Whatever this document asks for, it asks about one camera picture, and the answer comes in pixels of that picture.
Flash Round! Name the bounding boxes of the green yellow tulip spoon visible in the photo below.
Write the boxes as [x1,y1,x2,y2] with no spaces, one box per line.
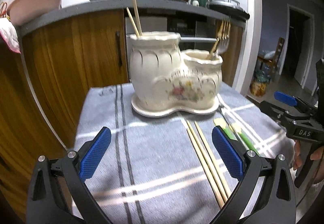
[229,124,259,155]

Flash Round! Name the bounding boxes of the small silver spoon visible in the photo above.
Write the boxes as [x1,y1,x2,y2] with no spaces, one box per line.
[218,103,248,150]

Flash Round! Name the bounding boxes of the wooden chopstick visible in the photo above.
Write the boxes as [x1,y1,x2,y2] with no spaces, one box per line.
[132,0,143,36]
[194,122,232,203]
[126,7,140,37]
[186,120,225,208]

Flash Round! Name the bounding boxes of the grey kitchen countertop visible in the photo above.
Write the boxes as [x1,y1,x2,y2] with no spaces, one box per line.
[15,0,246,37]

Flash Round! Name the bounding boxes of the person's right hand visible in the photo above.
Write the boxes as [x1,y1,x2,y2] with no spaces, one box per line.
[293,138,324,185]

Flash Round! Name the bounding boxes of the wooden chair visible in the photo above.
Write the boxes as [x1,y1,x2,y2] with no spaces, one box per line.
[257,37,285,80]

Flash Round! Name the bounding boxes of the silver fork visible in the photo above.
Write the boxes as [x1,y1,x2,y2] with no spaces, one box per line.
[214,38,230,55]

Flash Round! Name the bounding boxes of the gold fork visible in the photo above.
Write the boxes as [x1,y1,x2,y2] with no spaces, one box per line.
[207,20,231,59]

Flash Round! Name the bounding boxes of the white ceramic utensil holder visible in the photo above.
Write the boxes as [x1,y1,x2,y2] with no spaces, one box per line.
[129,32,223,117]

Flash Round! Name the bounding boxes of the pink white dish cloth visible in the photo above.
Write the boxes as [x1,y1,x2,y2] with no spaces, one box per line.
[0,18,21,54]

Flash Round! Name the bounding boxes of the pink plastic basin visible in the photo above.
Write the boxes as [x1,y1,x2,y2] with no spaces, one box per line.
[7,0,62,26]

